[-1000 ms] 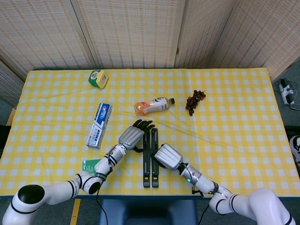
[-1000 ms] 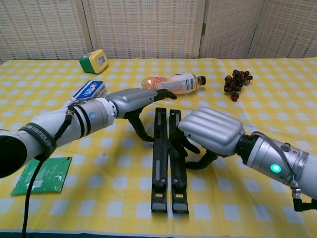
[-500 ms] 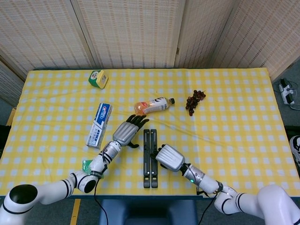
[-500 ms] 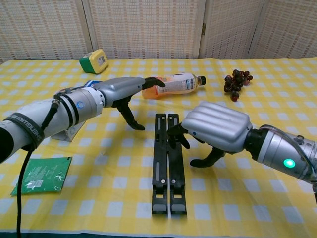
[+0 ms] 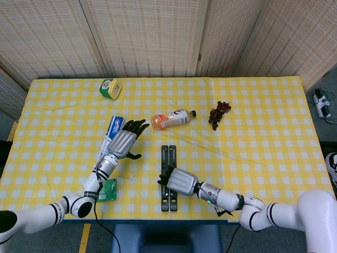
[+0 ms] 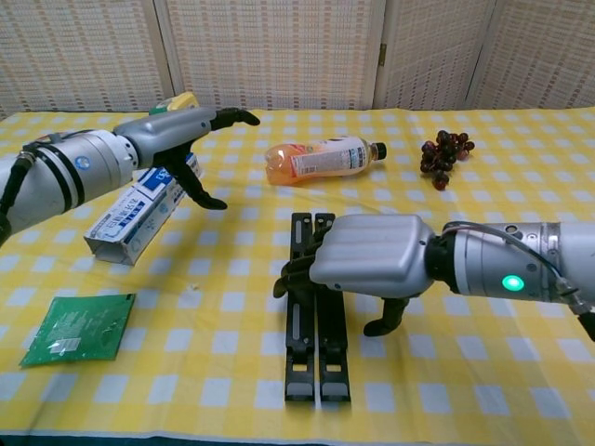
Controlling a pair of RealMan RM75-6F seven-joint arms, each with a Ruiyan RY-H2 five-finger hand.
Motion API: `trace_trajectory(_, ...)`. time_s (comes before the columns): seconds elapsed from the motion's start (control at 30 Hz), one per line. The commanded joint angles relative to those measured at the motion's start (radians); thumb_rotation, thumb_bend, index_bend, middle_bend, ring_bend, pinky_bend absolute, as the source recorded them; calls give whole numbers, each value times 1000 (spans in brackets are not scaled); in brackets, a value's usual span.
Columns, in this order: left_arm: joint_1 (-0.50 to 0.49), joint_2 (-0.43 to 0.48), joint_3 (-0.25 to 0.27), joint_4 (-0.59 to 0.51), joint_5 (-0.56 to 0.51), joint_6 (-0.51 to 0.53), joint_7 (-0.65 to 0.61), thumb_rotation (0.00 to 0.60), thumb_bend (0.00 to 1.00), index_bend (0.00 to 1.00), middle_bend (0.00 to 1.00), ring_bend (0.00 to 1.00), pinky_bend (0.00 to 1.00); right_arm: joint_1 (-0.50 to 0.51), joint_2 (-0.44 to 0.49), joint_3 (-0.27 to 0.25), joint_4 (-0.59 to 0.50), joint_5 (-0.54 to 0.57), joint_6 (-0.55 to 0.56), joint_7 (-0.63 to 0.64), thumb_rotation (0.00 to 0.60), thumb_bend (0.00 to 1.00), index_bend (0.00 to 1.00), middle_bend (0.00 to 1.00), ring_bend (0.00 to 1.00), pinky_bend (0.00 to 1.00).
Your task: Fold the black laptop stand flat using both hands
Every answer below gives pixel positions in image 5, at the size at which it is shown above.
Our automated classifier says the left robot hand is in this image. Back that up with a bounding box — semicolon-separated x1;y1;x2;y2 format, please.
106;119;150;161

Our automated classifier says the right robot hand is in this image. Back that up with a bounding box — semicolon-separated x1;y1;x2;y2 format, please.
157;166;200;197

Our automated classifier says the black folding stand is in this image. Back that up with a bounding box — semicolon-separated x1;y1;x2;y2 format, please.
160;144;179;212

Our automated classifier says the blue white toothpaste box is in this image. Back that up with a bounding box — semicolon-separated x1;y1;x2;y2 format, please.
96;115;127;164

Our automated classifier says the green sachet packet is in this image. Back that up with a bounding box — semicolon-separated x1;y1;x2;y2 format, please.
96;178;117;203

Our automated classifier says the orange drink bottle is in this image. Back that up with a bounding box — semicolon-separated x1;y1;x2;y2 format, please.
151;109;197;131

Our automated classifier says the green yellow plastic container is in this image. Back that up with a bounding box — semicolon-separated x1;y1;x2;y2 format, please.
98;78;123;101

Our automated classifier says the yellow checkered tablecloth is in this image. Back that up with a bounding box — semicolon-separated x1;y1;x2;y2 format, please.
0;76;337;223

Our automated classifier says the dark red grape bunch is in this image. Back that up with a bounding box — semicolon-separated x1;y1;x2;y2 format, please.
208;101;233;131

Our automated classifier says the yellow floor tape strip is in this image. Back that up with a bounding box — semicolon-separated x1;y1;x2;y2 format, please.
78;223;92;253

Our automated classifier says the woven folding screen panel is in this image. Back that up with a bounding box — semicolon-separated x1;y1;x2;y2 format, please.
0;62;29;121
0;0;108;87
235;0;337;92
196;0;264;77
78;0;210;79

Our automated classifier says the white black sneaker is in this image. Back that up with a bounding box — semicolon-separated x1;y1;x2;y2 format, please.
324;152;337;188

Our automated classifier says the white power strip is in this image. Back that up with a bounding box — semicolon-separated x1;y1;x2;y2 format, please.
312;89;333;119

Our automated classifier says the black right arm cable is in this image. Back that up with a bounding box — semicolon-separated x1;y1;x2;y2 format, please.
228;223;242;253

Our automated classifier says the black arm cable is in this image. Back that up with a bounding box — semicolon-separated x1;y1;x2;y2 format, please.
228;223;242;253
93;163;122;253

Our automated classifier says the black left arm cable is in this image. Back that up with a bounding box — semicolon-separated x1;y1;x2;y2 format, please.
93;163;122;253

